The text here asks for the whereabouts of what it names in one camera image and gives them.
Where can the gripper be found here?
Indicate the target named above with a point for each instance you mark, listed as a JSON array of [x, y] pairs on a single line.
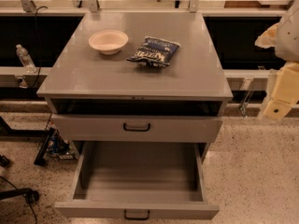
[[288, 39]]

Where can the grey drawer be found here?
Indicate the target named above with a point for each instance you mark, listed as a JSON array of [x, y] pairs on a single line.
[[137, 128], [139, 181]]

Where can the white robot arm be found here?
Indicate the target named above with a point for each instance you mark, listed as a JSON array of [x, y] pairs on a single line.
[[284, 38]]

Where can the grey metal drawer cabinet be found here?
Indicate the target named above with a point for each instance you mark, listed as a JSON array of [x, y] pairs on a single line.
[[84, 81]]

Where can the blue chip bag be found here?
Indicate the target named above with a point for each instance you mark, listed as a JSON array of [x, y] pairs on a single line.
[[154, 52]]

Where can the white paper bowl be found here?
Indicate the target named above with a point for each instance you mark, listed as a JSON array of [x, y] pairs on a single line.
[[108, 42]]

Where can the black stand with electronics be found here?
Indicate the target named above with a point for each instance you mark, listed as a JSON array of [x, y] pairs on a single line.
[[56, 146]]

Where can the clear plastic water bottle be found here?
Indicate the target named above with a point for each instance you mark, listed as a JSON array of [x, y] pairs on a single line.
[[25, 59]]

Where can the black caster leg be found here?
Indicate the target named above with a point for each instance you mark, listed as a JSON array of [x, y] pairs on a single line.
[[31, 196]]

